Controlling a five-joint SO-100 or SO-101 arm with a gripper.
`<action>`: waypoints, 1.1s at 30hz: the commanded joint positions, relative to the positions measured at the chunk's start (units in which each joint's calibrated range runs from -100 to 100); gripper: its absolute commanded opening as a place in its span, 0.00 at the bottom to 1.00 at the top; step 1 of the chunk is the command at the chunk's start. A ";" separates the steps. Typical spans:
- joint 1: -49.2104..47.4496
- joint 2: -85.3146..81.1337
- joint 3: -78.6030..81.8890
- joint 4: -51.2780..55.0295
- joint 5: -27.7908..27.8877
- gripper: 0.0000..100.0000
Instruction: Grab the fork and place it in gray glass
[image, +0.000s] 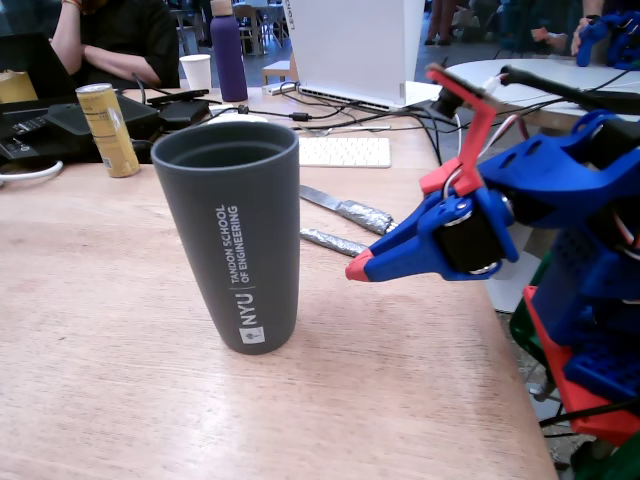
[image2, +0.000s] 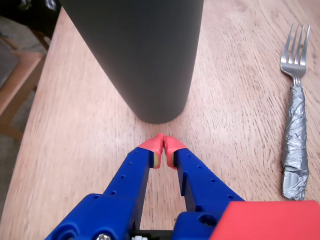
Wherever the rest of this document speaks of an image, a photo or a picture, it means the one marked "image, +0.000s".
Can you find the black phone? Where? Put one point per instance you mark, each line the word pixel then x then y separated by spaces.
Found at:
pixel 177 96

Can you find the black laptop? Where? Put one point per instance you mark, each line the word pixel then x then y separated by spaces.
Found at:
pixel 50 125

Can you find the red camera mount with camera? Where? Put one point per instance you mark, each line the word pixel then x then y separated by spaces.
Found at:
pixel 477 145

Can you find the blue gripper black motor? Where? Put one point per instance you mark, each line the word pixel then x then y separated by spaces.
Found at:
pixel 422 245

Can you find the red robot base plate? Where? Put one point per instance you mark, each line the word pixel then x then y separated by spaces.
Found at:
pixel 600 420

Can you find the yellow paper bag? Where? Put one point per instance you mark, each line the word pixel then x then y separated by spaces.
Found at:
pixel 16 86

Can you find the blue background robot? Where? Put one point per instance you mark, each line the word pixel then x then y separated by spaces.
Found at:
pixel 607 37

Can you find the purple water bottle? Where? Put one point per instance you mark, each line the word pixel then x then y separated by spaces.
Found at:
pixel 229 55

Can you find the round white pedestal table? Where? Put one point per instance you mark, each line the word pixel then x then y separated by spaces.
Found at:
pixel 545 75

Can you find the thin silver metal utensil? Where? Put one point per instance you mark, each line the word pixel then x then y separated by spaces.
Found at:
pixel 350 128

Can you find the yellow drink can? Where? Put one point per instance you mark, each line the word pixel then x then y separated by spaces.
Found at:
pixel 107 130

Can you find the person in black shirt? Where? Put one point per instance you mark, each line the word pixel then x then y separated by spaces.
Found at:
pixel 125 35

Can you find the wooden chair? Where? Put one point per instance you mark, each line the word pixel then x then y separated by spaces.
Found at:
pixel 280 70

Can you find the black power brick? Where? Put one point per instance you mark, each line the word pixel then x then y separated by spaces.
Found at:
pixel 184 112

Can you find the gray NYU tumbler cup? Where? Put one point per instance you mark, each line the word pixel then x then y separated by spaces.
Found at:
pixel 225 240

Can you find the white paper cup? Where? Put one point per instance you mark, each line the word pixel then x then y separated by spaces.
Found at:
pixel 196 70

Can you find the white laptop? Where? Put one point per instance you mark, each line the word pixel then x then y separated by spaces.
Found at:
pixel 350 45

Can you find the white keyboard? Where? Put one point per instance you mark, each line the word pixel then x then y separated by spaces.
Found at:
pixel 345 151

